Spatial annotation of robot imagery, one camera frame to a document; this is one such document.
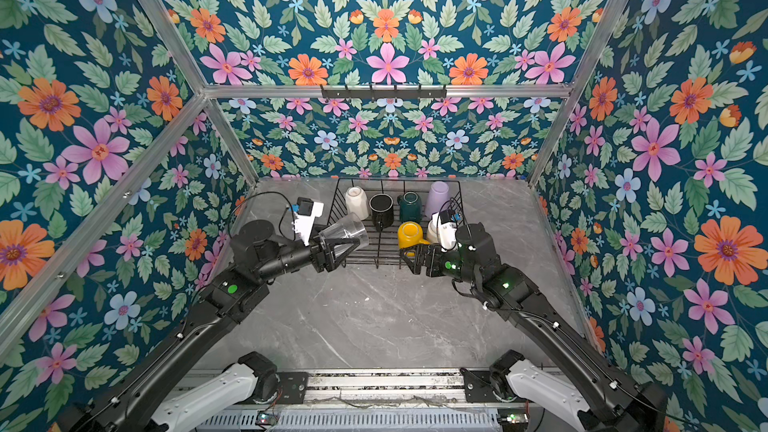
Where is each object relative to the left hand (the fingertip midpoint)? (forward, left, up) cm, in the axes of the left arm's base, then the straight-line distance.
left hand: (352, 232), depth 62 cm
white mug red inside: (+16, -21, -26) cm, 37 cm away
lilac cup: (+28, -23, -22) cm, 43 cm away
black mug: (+26, -5, -23) cm, 35 cm away
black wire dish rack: (+15, -4, -34) cm, 38 cm away
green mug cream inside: (+26, -14, -25) cm, 39 cm away
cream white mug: (+29, +4, -24) cm, 38 cm away
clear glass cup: (+2, +1, -1) cm, 2 cm away
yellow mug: (+14, -13, -23) cm, 30 cm away
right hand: (0, -13, -9) cm, 16 cm away
